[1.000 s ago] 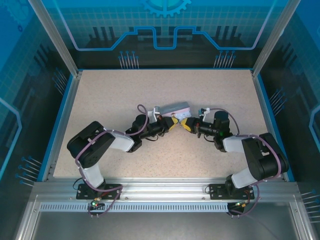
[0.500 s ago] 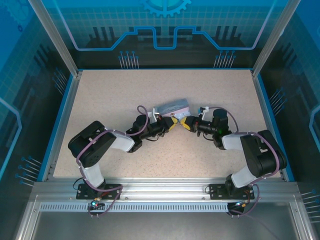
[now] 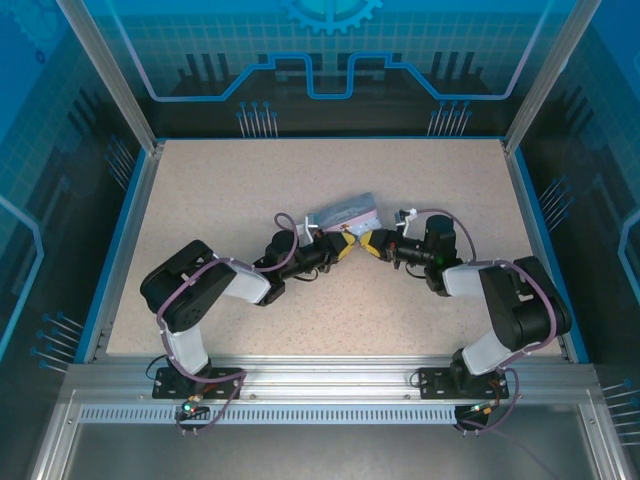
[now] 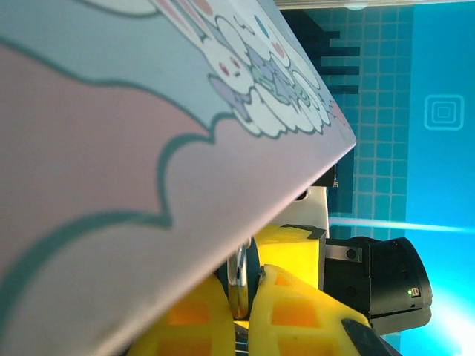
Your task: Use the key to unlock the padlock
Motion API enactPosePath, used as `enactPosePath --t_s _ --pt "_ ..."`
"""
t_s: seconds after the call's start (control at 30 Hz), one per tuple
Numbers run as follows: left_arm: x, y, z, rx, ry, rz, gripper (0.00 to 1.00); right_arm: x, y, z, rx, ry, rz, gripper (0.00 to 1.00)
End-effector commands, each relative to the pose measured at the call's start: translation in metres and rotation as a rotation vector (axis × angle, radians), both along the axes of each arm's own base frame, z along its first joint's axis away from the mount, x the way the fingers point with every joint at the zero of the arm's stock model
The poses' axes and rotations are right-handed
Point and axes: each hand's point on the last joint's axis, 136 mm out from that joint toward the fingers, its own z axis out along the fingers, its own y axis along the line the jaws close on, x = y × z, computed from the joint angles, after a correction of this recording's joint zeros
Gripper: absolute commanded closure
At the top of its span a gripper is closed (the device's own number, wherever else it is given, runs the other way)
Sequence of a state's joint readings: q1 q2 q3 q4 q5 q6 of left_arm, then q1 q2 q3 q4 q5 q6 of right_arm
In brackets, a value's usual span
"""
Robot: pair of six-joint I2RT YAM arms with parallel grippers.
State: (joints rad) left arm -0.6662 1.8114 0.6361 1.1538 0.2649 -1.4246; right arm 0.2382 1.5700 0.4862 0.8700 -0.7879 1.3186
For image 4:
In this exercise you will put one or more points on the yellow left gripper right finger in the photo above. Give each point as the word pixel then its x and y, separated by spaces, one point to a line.
pixel 297 315

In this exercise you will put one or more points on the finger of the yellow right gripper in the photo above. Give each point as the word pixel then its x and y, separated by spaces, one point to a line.
pixel 293 252

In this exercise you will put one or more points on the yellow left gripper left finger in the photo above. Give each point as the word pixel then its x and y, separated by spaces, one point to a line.
pixel 193 326

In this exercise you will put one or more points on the pink cartoon mouse pad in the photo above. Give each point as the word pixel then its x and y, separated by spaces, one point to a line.
pixel 111 148

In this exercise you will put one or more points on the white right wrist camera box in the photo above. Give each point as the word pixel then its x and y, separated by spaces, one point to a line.
pixel 315 207

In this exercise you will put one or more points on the aluminium right rear frame post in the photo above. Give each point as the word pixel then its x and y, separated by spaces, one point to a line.
pixel 389 3

